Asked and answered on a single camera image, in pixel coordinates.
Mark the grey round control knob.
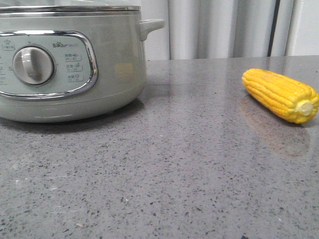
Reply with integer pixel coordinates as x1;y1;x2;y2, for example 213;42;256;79
12;46;54;85

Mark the yellow corn cob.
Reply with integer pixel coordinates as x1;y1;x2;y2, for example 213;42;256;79
242;69;319;124

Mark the pale green electric cooking pot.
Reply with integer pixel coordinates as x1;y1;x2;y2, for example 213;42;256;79
0;10;165;122

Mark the white pleated curtain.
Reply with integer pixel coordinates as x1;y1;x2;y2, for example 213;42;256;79
129;0;319;60

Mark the glass pot lid steel rim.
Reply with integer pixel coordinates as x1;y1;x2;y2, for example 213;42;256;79
0;0;141;13

